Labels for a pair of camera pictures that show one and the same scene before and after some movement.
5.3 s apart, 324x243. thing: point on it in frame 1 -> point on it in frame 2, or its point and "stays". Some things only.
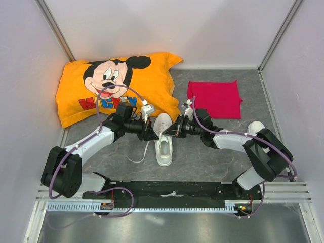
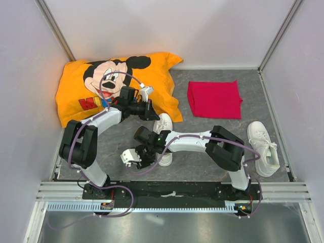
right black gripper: (176, 129) -> (145, 162)
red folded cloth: (221, 99) stays
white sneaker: (163, 145) stays
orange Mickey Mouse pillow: (91, 91) stays
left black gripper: (147, 133) -> (153, 115)
